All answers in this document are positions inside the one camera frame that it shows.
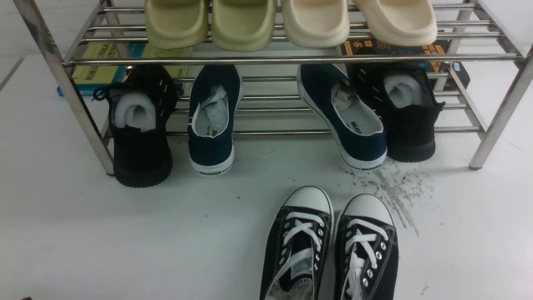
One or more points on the navy canvas slip-on shoe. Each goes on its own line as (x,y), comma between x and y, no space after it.
(214,99)

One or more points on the stainless steel shoe rack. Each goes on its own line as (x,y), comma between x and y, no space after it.
(104,17)

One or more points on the black white lace-up sneaker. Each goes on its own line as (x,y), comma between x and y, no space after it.
(297,246)

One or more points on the black knit sneaker left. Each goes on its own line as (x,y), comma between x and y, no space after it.
(139,109)

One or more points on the black knit sneaker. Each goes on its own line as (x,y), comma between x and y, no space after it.
(402,96)
(139,109)

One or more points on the cream foam slipper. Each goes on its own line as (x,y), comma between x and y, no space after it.
(316,23)
(400,22)

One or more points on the black orange book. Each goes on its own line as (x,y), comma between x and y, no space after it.
(375,47)

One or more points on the black knit sneaker right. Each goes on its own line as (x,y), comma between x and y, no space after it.
(402,96)

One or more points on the olive green foam slipper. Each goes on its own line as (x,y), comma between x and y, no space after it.
(176,24)

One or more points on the yellow green book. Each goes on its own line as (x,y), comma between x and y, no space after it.
(89,78)

